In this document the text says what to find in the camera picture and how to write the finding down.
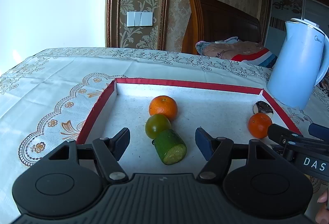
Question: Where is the orange mandarin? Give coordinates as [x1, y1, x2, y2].
[148, 95, 178, 121]
[248, 113, 272, 139]

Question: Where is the black skinned yam piece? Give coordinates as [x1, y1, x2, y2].
[253, 101, 274, 118]

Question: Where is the green cucumber piece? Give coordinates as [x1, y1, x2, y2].
[153, 129, 187, 165]

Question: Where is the green tomato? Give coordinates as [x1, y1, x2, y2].
[145, 114, 172, 139]

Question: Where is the person right hand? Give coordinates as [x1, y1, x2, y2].
[315, 190, 329, 224]

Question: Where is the red cardboard tray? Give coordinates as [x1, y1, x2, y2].
[76, 78, 303, 163]

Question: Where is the light blue electric kettle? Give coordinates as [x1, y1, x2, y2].
[267, 18, 328, 110]

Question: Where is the striped blanket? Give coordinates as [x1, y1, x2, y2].
[231, 48, 277, 68]

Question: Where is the white floral tablecloth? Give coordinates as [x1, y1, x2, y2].
[0, 47, 329, 224]

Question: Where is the beige printed pillow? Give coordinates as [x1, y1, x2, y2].
[195, 37, 269, 61]

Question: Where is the wardrobe with glass doors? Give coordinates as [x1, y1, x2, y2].
[264, 0, 329, 55]

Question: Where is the brown wooden headboard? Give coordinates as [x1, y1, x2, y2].
[181, 0, 261, 54]

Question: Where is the white wall light switch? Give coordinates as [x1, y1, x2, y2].
[126, 11, 153, 27]

